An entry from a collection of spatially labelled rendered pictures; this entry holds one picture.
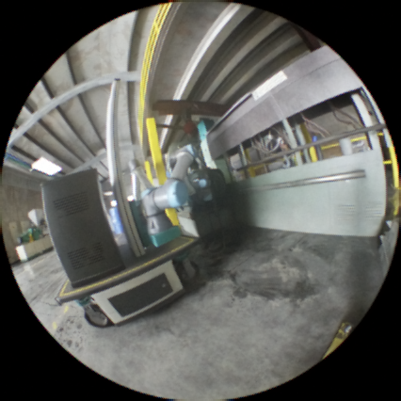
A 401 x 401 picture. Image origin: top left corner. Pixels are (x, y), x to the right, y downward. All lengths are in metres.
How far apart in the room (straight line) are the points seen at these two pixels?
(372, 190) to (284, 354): 1.03
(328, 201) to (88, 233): 1.51
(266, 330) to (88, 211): 0.92
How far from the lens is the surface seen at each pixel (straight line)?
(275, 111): 1.34
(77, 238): 0.68
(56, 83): 6.06
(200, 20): 1.54
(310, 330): 0.65
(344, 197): 1.13
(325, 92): 1.26
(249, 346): 0.61
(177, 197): 0.56
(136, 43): 5.19
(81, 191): 0.68
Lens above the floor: 0.58
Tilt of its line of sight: 4 degrees down
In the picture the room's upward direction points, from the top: 15 degrees counter-clockwise
